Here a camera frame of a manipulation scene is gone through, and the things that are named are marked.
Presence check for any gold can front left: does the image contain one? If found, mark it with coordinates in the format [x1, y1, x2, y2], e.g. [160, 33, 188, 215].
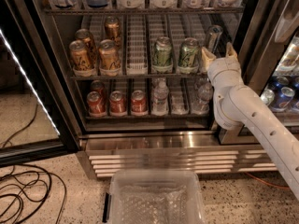
[69, 40, 94, 71]

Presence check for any open glass fridge door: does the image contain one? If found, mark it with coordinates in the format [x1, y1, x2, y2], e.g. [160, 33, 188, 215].
[0, 0, 78, 167]

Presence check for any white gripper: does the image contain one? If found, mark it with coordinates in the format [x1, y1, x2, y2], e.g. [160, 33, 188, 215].
[201, 42, 243, 90]

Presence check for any black cable on floor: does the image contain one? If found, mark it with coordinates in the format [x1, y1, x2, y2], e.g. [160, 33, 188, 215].
[0, 103, 68, 224]

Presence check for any clear water bottle left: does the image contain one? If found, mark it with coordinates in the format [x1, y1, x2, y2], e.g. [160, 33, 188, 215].
[152, 80, 169, 115]

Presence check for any green can right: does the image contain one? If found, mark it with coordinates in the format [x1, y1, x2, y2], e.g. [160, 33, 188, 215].
[178, 37, 199, 67]

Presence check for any gold can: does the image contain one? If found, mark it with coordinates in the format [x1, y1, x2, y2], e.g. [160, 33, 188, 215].
[104, 16, 121, 47]
[75, 29, 97, 64]
[69, 40, 94, 71]
[98, 39, 121, 70]

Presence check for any clear water bottle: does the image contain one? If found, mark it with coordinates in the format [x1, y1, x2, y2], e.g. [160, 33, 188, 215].
[152, 80, 169, 115]
[193, 77, 213, 115]

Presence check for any red can front left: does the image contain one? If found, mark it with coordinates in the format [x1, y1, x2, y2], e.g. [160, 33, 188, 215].
[87, 91, 106, 114]

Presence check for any stainless steel fridge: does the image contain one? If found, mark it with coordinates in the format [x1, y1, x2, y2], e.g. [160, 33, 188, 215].
[6, 0, 299, 179]

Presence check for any green can left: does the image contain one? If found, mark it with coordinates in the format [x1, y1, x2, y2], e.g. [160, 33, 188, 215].
[153, 36, 172, 67]

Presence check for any closed right fridge door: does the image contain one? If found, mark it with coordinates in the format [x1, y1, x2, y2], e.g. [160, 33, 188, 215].
[218, 0, 299, 146]

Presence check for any blue can behind glass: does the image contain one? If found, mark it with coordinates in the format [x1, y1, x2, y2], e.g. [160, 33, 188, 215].
[270, 87, 295, 111]

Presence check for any green can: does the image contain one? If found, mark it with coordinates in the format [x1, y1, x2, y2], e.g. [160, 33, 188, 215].
[178, 37, 199, 67]
[153, 36, 172, 67]

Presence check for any clear plastic bin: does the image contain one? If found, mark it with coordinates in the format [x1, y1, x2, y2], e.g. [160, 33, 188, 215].
[103, 169, 205, 224]

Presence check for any gold can rear left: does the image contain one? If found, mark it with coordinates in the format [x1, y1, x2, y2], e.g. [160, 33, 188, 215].
[75, 29, 97, 64]

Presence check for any gold can front right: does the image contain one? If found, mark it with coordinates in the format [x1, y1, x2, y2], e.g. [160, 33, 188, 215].
[98, 39, 121, 70]

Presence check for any gold can rear right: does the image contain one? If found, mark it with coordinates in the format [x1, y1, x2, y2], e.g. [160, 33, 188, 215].
[104, 16, 121, 47]

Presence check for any red can front right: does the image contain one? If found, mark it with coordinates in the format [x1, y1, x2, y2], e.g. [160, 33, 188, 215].
[131, 90, 147, 113]

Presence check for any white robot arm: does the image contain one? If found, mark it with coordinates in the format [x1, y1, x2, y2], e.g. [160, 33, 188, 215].
[201, 43, 299, 199]

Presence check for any silver can behind glass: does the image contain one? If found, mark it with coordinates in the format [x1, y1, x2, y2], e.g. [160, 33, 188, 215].
[261, 89, 275, 105]

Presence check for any red can rear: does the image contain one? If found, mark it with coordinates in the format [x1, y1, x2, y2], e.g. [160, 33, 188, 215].
[90, 80, 107, 99]

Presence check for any orange cable on floor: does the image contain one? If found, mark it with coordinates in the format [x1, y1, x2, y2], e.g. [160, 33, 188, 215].
[243, 171, 292, 191]

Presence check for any clear water bottle right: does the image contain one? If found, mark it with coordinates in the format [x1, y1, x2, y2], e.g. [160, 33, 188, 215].
[193, 77, 213, 115]

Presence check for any red can front middle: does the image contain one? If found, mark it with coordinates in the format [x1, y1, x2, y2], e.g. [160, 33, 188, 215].
[109, 91, 126, 113]

